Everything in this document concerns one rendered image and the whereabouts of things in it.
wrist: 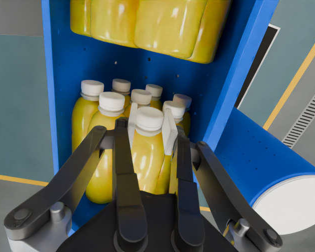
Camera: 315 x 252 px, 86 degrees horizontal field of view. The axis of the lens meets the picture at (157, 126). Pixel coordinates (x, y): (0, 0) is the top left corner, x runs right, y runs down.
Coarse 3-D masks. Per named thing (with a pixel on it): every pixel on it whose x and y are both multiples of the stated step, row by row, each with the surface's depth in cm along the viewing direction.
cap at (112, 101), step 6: (102, 96) 25; (108, 96) 26; (114, 96) 26; (120, 96) 27; (102, 102) 25; (108, 102) 25; (114, 102) 25; (120, 102) 26; (108, 108) 25; (114, 108) 26; (120, 108) 26
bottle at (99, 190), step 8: (96, 112) 27; (104, 112) 26; (112, 112) 26; (120, 112) 26; (96, 120) 26; (104, 120) 26; (112, 120) 26; (88, 128) 27; (112, 128) 26; (104, 152) 27; (104, 160) 28; (96, 168) 28; (104, 168) 28; (96, 176) 29; (104, 176) 29; (88, 184) 31; (96, 184) 30; (104, 184) 30; (88, 192) 31; (96, 192) 31; (104, 192) 31; (96, 200) 32; (104, 200) 32
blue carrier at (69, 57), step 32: (64, 0) 24; (256, 0) 15; (64, 32) 26; (224, 32) 30; (256, 32) 16; (64, 64) 27; (96, 64) 35; (128, 64) 39; (160, 64) 40; (192, 64) 37; (224, 64) 30; (64, 96) 29; (192, 96) 38; (224, 96) 18; (64, 128) 32; (192, 128) 39; (64, 160) 34
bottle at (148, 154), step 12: (144, 132) 22; (156, 132) 23; (132, 144) 23; (144, 144) 22; (156, 144) 23; (132, 156) 23; (144, 156) 22; (156, 156) 23; (144, 168) 23; (156, 168) 24; (144, 180) 24; (156, 180) 27
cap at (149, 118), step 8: (136, 112) 22; (144, 112) 22; (152, 112) 23; (160, 112) 23; (136, 120) 22; (144, 120) 21; (152, 120) 21; (160, 120) 22; (144, 128) 22; (152, 128) 22
